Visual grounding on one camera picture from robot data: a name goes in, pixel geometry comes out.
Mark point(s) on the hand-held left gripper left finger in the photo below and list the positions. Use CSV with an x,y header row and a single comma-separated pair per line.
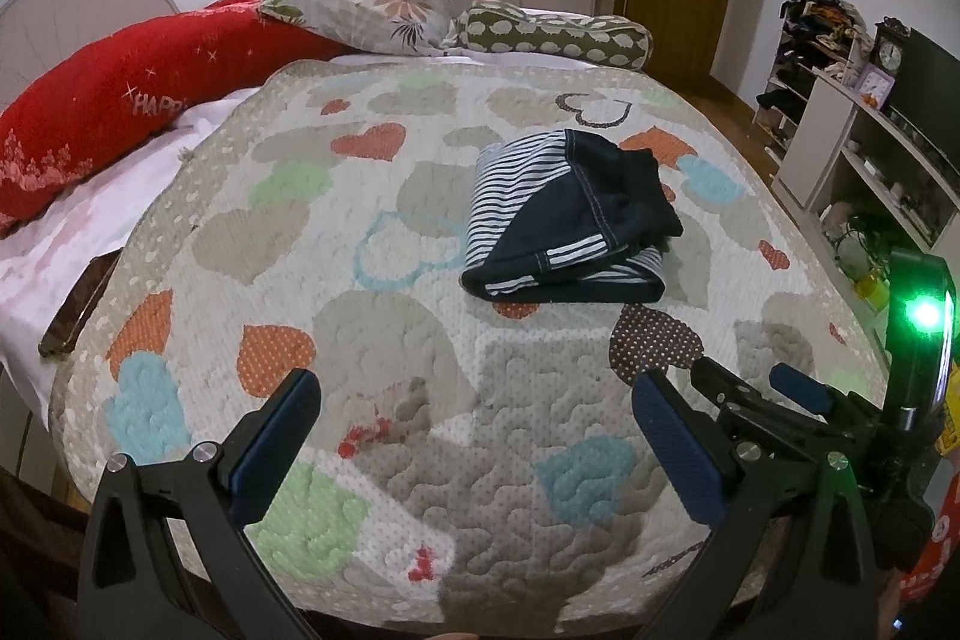
x,y
277,437

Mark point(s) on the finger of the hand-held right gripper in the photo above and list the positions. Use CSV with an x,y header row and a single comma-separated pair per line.
x,y
731,392
802,387

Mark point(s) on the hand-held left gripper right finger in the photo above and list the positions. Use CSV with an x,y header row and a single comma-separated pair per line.
x,y
675,452

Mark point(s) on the navy striped pants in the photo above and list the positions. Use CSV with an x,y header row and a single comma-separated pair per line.
x,y
555,220

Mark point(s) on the yellow cardboard box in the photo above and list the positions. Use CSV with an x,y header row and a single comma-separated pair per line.
x,y
952,407

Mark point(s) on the yellow green box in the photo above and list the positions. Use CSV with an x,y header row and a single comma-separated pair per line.
x,y
874,291

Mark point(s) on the grey round appliance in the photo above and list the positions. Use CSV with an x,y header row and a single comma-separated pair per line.
x,y
859,254

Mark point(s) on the pink container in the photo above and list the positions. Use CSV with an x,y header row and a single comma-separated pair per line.
x,y
838,220

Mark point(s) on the heart patterned quilt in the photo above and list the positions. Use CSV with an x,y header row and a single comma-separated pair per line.
x,y
450,385

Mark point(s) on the red bag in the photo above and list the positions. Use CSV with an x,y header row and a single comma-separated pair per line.
x,y
941,565

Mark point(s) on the white shelf cabinet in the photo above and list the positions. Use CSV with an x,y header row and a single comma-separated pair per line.
x,y
825,145

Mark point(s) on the black television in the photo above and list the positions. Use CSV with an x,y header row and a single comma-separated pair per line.
x,y
934,100

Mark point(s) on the dark mantel clock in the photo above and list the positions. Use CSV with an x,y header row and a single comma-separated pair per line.
x,y
891,51

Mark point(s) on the long red pillow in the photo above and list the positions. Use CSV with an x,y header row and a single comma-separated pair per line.
x,y
97,100

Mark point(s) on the green patterned bolster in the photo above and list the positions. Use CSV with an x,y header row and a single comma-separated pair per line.
x,y
555,36

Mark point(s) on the floral pillow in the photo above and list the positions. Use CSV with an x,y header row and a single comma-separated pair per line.
x,y
375,10

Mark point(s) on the round padded headboard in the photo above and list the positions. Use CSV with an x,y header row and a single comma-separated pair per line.
x,y
82,3

